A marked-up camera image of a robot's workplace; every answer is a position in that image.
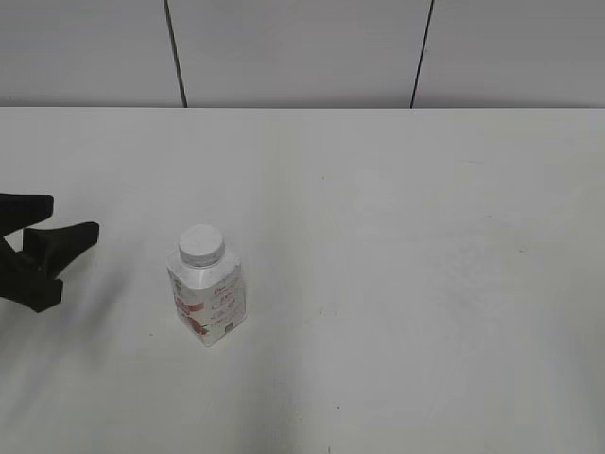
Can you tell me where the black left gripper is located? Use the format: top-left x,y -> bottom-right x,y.
0,194 -> 100,313

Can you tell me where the white round bottle cap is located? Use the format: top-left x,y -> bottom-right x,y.
178,224 -> 225,268

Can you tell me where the white yili changqing bottle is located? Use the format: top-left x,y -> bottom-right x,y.
166,239 -> 247,347

